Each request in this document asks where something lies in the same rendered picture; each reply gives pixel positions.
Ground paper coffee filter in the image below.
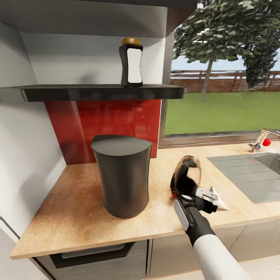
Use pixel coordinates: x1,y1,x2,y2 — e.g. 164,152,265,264
203,186,229,210

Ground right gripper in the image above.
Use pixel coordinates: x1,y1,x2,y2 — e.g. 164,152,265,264
190,194,218,214

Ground electric kettle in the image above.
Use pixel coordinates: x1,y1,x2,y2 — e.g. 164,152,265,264
171,156,201,198

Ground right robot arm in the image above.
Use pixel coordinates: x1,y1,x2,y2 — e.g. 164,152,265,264
173,188,253,280

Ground bottle of coffee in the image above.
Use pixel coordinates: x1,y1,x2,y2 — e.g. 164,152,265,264
119,37,143,88

